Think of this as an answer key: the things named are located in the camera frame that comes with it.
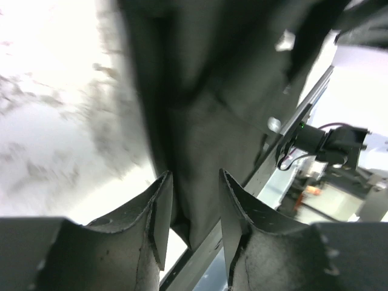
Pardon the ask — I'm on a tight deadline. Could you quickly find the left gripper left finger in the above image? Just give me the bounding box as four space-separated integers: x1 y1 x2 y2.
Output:
1 172 173 290

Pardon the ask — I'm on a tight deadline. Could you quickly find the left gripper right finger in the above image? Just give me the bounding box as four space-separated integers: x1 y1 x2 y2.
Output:
218 168 388 291

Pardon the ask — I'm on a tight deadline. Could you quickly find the black long sleeve shirt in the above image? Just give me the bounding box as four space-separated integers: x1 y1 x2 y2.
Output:
118 1 347 250

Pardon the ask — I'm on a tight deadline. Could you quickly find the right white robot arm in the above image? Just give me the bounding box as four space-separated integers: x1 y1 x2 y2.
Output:
276 122 369 171

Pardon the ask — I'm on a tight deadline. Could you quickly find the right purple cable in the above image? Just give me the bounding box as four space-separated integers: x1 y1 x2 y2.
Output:
315 121 352 132

